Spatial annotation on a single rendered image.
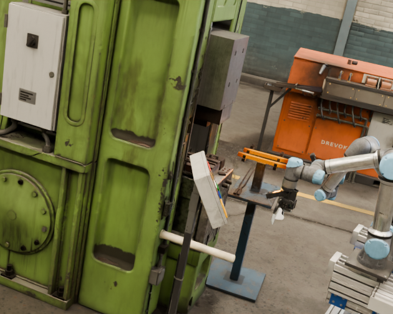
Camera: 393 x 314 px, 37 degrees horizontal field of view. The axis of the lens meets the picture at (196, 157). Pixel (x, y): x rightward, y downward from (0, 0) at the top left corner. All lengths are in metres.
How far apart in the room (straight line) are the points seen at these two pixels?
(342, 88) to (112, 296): 3.93
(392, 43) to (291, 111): 4.29
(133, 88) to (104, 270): 1.11
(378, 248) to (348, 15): 8.04
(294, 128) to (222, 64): 3.79
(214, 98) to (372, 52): 7.74
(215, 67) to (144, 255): 1.14
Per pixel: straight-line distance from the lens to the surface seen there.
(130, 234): 3.49
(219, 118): 3.34
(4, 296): 3.85
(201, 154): 3.04
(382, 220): 2.98
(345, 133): 6.93
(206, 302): 4.03
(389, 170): 2.88
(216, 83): 3.26
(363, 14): 10.79
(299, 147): 7.00
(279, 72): 10.96
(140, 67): 3.20
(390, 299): 3.16
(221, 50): 3.23
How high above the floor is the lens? 2.19
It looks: 19 degrees down
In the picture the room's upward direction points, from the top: 11 degrees clockwise
